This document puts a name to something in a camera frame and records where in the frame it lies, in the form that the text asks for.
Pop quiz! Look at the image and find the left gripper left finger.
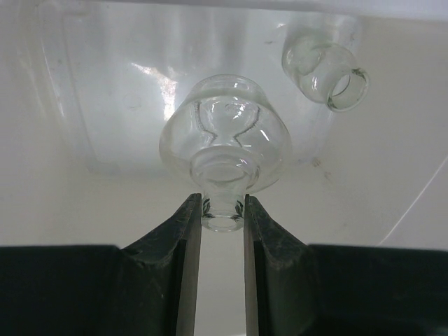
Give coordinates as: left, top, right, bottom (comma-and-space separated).
120, 194, 202, 335

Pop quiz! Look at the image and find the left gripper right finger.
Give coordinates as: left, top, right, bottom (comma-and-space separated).
244, 195, 312, 335

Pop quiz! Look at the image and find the clear glass flask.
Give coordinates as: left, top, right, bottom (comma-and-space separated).
159, 74, 292, 232
281, 34, 370, 113

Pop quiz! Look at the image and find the white plastic tub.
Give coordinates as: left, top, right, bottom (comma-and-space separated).
0, 0, 448, 247

